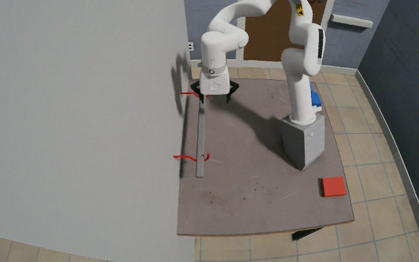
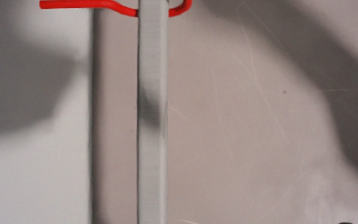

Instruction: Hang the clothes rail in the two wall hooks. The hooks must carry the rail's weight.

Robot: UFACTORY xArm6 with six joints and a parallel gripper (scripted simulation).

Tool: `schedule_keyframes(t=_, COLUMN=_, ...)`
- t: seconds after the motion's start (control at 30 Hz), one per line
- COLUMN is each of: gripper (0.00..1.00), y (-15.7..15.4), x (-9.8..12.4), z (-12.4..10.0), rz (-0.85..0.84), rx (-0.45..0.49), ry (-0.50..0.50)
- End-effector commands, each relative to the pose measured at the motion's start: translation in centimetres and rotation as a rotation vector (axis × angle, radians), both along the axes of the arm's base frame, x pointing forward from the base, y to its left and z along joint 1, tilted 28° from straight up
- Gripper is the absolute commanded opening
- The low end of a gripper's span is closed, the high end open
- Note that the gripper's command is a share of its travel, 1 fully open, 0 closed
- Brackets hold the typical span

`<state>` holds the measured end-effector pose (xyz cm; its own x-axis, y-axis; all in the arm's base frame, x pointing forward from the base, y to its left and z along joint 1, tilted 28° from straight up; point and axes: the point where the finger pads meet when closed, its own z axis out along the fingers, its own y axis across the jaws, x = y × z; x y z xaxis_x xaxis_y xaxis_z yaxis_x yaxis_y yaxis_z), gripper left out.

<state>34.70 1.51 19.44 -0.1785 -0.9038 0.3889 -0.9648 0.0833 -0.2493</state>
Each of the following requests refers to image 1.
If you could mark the blue rectangular block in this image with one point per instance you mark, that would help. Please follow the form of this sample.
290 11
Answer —
315 99

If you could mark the grey long bar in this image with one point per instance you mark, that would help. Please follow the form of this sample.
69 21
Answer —
201 138

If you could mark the white wall panel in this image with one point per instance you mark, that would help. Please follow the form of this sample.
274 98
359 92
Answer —
90 99

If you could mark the red flat square block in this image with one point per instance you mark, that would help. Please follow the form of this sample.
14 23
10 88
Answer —
333 187

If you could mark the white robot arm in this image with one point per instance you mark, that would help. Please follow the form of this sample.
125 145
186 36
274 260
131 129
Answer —
215 45

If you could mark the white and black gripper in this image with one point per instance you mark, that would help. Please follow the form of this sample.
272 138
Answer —
214 85

